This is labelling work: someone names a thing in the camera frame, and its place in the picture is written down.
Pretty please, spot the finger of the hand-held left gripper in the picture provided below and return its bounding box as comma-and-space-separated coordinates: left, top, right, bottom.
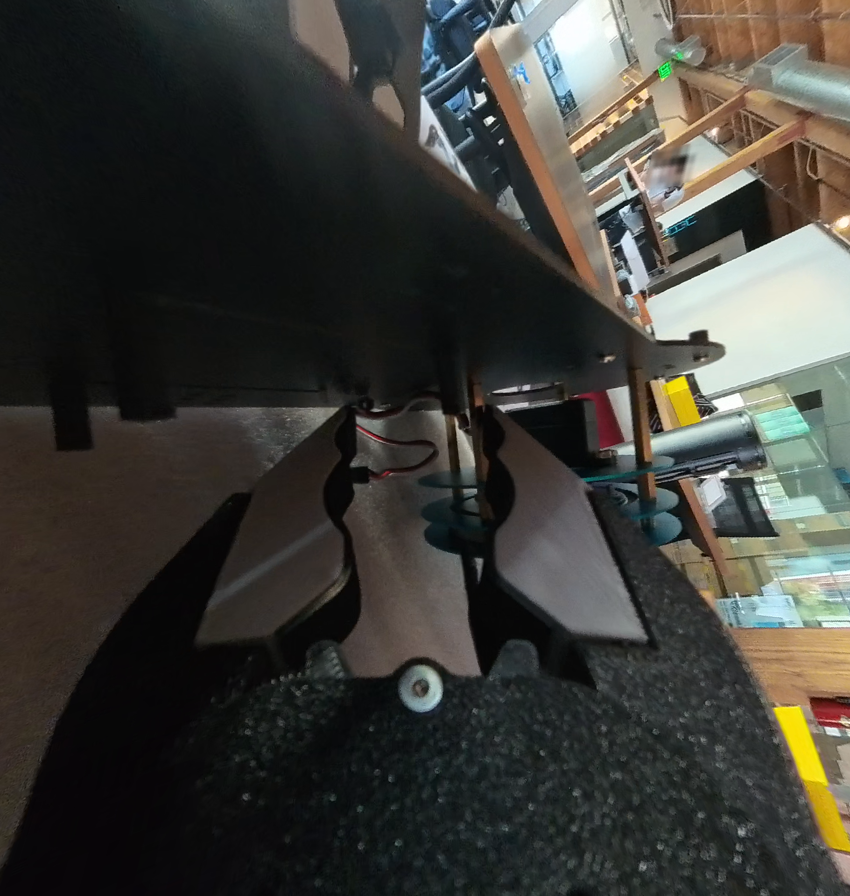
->
289, 0, 359, 84
355, 0, 427, 148

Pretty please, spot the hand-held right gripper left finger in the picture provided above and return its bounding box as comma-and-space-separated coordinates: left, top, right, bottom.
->
194, 408, 361, 646

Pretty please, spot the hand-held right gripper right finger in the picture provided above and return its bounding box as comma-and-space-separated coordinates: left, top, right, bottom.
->
474, 405, 658, 646

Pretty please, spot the brown wooden table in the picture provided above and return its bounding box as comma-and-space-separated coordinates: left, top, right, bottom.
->
475, 28, 744, 603

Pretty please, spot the black cylindrical device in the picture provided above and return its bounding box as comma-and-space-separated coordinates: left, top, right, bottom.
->
647, 412, 770, 485

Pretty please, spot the white foam sheet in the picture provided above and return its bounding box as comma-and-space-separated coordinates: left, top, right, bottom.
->
0, 405, 483, 890

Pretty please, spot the yellow box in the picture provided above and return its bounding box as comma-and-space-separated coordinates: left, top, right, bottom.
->
773, 706, 850, 854
661, 377, 703, 428

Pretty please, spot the glass display cabinet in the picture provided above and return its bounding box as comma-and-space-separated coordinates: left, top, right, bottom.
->
708, 349, 850, 631

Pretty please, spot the servo cable with black connector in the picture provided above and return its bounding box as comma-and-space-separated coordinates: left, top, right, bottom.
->
355, 395, 441, 485

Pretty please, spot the silver ventilation duct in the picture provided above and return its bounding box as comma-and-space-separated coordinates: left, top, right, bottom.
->
745, 43, 850, 135

